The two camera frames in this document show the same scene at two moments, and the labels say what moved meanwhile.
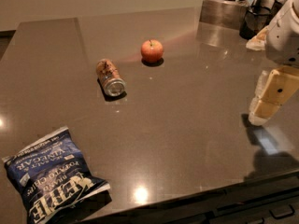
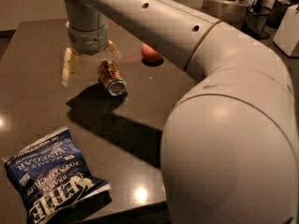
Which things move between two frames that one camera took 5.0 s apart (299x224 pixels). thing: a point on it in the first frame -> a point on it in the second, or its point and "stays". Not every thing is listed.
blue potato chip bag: [53, 179] stays
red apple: [151, 50] stays
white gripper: [285, 37] -> [87, 41]
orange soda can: [110, 78] stays
